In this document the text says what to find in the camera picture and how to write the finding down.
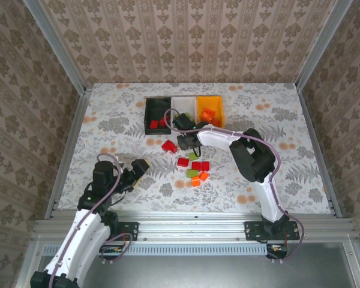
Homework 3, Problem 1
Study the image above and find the grey metal panel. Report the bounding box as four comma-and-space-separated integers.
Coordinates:
35, 241, 360, 288

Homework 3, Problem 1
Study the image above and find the black plastic bin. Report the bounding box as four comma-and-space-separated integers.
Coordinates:
143, 96, 173, 136

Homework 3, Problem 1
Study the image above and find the left thin black cable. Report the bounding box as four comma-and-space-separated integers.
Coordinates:
112, 188, 131, 208

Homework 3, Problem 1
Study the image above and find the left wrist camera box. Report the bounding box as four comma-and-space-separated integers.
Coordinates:
131, 158, 150, 178

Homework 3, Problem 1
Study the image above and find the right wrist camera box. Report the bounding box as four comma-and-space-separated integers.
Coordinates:
176, 133, 199, 151

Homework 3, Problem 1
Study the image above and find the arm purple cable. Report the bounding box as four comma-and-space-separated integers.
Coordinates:
46, 153, 133, 288
164, 108, 305, 262

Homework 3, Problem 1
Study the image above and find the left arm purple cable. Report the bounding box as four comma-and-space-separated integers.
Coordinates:
46, 153, 133, 288

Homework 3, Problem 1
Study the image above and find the yellow plastic bin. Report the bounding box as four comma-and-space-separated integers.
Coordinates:
196, 95, 227, 130

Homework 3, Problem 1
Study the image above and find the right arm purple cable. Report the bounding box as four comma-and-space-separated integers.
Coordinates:
164, 108, 305, 262

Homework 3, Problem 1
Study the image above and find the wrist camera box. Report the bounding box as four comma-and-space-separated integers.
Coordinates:
176, 133, 199, 151
131, 158, 150, 178

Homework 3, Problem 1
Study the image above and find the aluminium frame post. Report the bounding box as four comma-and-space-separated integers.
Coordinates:
21, 0, 89, 94
295, 0, 353, 91

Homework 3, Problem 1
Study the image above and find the aluminium base beam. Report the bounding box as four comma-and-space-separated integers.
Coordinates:
32, 209, 359, 242

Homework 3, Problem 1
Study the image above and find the floral patterned tablecloth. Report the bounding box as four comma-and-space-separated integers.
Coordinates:
58, 83, 332, 214

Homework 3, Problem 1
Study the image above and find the white plastic bin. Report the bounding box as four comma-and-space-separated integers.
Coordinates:
171, 96, 198, 134

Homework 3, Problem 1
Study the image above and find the white slotted cable duct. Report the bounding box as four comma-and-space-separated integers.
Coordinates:
43, 243, 269, 256

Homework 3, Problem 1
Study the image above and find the aluminium table side rail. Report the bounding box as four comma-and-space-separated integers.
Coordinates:
44, 86, 93, 220
296, 83, 344, 219

